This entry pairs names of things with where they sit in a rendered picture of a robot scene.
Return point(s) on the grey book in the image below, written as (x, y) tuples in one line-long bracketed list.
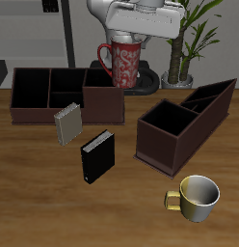
[(69, 123)]

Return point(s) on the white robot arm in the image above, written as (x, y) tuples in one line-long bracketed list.
[(98, 9)]

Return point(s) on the dark upright post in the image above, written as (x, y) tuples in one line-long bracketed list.
[(68, 32)]

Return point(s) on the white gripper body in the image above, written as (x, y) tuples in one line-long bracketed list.
[(144, 21)]

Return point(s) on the green pot plant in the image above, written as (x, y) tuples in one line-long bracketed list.
[(176, 54)]

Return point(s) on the white wall shelf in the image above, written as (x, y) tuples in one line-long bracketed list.
[(31, 35)]

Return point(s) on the red patterned mug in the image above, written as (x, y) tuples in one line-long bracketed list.
[(124, 64)]

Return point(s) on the black book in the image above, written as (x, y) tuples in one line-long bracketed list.
[(99, 157)]

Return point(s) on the yellow and white mug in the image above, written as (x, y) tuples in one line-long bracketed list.
[(197, 205)]

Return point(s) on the dark binders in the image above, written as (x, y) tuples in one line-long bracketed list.
[(50, 5)]

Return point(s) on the dark brown desk caddy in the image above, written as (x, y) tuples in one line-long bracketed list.
[(102, 106), (156, 144)]

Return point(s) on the flat black base plate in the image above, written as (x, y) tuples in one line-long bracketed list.
[(147, 83)]

